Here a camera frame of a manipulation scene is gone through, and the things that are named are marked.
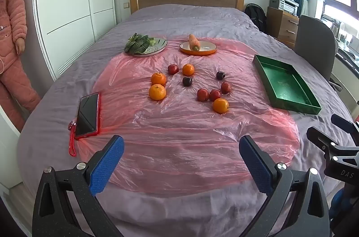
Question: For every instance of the orange plate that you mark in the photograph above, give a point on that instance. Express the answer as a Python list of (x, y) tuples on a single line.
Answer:
[(209, 47)]

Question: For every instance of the dark leafy green vegetable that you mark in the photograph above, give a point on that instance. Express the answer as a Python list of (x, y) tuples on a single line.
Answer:
[(137, 44)]

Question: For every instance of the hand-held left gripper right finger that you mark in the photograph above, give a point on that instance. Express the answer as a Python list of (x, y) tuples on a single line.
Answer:
[(256, 164)]

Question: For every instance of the orange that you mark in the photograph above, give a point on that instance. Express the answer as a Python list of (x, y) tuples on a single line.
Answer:
[(220, 105), (158, 78), (188, 69), (157, 92)]

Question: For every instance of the red plum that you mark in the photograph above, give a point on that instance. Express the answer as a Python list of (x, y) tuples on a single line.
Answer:
[(225, 87)]

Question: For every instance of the wooden drawer cabinet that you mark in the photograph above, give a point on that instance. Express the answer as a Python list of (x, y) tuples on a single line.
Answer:
[(283, 26)]

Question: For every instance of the red apple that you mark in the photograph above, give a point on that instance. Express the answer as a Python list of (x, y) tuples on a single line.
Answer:
[(215, 95), (202, 95), (173, 69)]

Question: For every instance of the white desk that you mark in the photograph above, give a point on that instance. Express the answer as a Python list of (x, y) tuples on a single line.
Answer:
[(346, 68)]

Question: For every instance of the small pale green vegetable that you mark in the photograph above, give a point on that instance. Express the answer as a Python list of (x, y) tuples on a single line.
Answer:
[(151, 42)]

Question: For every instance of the dark purple plum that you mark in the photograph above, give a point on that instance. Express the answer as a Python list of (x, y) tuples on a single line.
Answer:
[(187, 81), (220, 75)]

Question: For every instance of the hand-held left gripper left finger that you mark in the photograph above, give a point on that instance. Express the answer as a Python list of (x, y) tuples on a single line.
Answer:
[(108, 164)]

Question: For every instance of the carrot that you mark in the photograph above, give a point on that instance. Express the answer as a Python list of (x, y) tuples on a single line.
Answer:
[(193, 42)]

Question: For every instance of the phone in red case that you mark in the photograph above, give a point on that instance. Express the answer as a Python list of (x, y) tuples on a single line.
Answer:
[(87, 116)]

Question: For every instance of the grey chair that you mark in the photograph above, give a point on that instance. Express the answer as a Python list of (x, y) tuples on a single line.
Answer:
[(314, 40)]

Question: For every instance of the green tray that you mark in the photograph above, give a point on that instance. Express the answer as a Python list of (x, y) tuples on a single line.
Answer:
[(283, 82)]

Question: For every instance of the white wardrobe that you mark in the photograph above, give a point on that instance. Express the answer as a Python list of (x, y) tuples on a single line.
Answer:
[(70, 15)]

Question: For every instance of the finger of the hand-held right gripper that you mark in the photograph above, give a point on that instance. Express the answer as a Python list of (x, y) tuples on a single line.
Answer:
[(319, 136), (343, 122)]

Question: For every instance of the person's right hand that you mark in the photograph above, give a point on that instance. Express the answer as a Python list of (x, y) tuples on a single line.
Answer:
[(338, 200)]

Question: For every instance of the black backpack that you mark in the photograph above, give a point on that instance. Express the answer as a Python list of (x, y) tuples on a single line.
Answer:
[(255, 15)]

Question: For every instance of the pink plastic sheet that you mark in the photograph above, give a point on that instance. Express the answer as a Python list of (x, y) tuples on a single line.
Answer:
[(182, 127)]

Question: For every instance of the patterned grey plate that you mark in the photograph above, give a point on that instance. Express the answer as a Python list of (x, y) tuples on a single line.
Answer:
[(160, 48)]

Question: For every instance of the grey printer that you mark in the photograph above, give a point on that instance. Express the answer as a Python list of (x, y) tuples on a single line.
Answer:
[(286, 4)]

